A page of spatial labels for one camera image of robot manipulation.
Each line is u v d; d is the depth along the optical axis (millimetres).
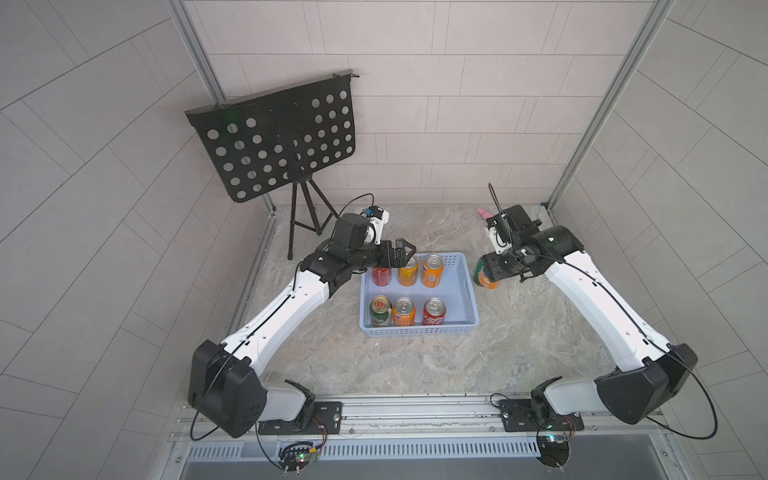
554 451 679
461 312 888
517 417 708
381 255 666
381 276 920
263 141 697
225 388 381
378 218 677
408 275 910
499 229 590
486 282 696
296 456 655
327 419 710
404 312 787
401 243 657
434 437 693
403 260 656
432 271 890
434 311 790
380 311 788
